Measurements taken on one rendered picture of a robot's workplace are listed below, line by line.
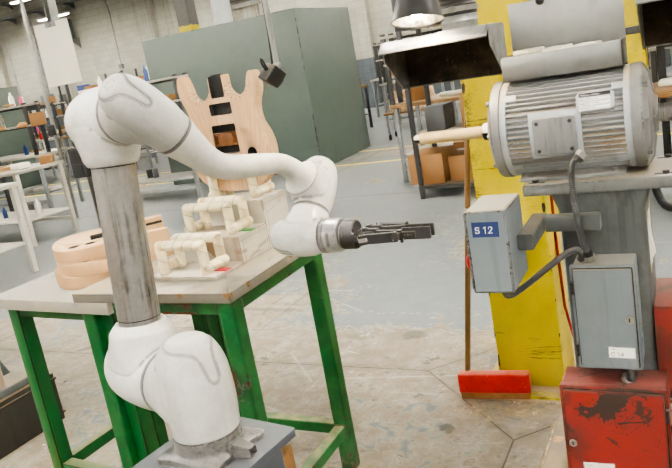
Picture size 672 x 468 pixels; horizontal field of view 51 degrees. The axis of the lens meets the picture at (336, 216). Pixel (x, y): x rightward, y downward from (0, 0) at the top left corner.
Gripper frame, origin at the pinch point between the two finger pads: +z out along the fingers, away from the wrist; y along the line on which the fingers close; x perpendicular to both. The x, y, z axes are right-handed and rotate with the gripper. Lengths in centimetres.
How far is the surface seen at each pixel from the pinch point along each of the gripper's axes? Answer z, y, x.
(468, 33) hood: 11, -28, 44
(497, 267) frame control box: 18.9, 3.1, -8.7
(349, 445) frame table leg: -58, -46, -93
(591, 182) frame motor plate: 38.0, -19.9, 4.4
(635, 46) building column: -5, -919, -10
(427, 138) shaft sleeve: -5.3, -30.3, 18.1
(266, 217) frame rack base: -68, -37, -3
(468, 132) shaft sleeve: 6.5, -30.4, 18.4
